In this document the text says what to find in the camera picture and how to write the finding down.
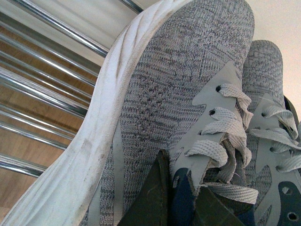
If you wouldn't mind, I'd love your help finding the grey knit sneaker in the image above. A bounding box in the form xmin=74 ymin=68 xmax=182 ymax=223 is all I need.
xmin=238 ymin=40 xmax=301 ymax=226
xmin=2 ymin=0 xmax=258 ymax=226

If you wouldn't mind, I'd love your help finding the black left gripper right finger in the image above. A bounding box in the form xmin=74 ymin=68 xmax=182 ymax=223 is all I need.
xmin=185 ymin=169 xmax=256 ymax=226

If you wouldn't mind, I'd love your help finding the black metal shoe rack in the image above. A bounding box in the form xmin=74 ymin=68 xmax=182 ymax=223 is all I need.
xmin=0 ymin=0 xmax=144 ymax=178

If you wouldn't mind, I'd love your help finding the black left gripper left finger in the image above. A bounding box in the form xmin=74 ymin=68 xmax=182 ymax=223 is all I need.
xmin=118 ymin=149 xmax=169 ymax=226

